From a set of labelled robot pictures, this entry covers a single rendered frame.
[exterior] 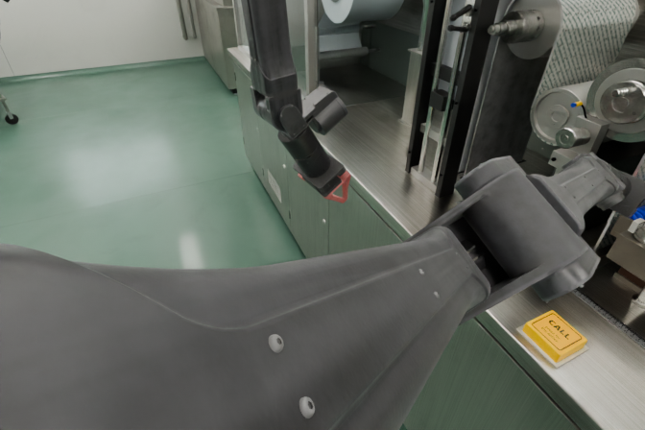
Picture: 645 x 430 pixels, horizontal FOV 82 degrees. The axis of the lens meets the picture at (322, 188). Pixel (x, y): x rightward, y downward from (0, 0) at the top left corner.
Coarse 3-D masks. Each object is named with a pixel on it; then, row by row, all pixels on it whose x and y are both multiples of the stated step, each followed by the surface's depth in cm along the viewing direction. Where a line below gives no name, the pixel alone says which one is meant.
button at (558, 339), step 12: (552, 312) 68; (528, 324) 66; (540, 324) 66; (552, 324) 66; (564, 324) 66; (528, 336) 66; (540, 336) 64; (552, 336) 64; (564, 336) 64; (576, 336) 64; (552, 348) 62; (564, 348) 62; (576, 348) 63
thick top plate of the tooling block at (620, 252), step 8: (624, 232) 70; (616, 240) 71; (624, 240) 69; (632, 240) 68; (616, 248) 71; (624, 248) 70; (632, 248) 68; (640, 248) 67; (608, 256) 73; (616, 256) 71; (624, 256) 70; (632, 256) 69; (640, 256) 67; (624, 264) 70; (632, 264) 69; (640, 264) 68; (632, 272) 69; (640, 272) 68
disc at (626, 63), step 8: (616, 64) 67; (624, 64) 66; (632, 64) 65; (640, 64) 63; (608, 72) 68; (600, 80) 70; (592, 88) 71; (592, 96) 72; (592, 104) 72; (592, 112) 72; (608, 136) 71; (616, 136) 69; (624, 136) 68; (632, 136) 67; (640, 136) 66
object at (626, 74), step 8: (616, 72) 67; (624, 72) 66; (632, 72) 65; (640, 72) 63; (608, 80) 68; (616, 80) 67; (624, 80) 66; (640, 80) 64; (600, 88) 70; (600, 96) 70; (600, 112) 71; (608, 120) 70; (640, 120) 65; (616, 128) 69; (624, 128) 68; (632, 128) 67; (640, 128) 65
